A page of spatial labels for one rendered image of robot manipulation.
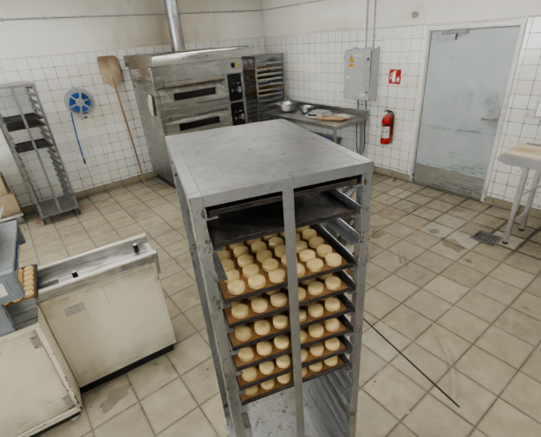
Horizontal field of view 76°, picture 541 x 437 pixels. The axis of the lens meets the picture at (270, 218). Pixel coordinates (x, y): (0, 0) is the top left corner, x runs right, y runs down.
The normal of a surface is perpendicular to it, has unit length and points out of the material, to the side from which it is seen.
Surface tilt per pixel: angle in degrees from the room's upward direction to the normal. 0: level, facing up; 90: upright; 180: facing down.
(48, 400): 90
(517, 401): 0
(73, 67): 90
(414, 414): 0
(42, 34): 90
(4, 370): 90
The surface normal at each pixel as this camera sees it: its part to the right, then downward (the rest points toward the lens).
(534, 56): -0.79, 0.33
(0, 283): 0.53, 0.36
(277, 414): -0.07, -0.88
